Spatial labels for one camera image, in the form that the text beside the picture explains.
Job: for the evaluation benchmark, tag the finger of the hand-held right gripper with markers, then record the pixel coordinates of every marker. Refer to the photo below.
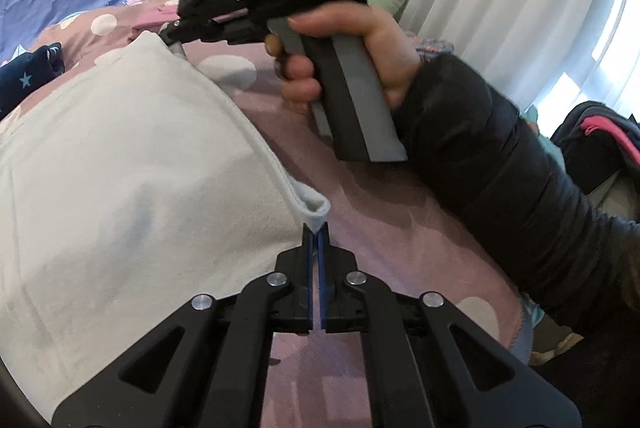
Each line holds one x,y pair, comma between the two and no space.
200,28

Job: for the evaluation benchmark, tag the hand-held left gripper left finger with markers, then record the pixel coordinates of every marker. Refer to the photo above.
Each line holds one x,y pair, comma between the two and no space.
306,268

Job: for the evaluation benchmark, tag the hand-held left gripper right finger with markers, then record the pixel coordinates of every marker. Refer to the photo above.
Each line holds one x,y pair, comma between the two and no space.
322,268

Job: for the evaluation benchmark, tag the white long-sleeve shirt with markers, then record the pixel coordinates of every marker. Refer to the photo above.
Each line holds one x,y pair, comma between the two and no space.
125,183

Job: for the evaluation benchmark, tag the person's right forearm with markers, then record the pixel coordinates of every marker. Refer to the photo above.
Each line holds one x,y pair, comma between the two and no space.
500,167

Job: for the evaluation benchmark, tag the pink folded clothes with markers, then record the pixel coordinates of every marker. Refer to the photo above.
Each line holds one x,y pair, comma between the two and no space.
160,15

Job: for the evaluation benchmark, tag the navy star-print folded clothes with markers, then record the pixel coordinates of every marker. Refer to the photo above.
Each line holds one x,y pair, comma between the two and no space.
25,77

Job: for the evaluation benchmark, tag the person's right hand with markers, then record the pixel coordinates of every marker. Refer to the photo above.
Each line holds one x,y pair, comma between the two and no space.
390,52

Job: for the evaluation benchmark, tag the grey floral patterned cloth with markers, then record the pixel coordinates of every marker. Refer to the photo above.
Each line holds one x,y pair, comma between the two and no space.
435,47

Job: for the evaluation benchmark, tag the black and pink bag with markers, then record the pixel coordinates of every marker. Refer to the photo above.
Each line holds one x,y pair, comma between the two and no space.
590,142

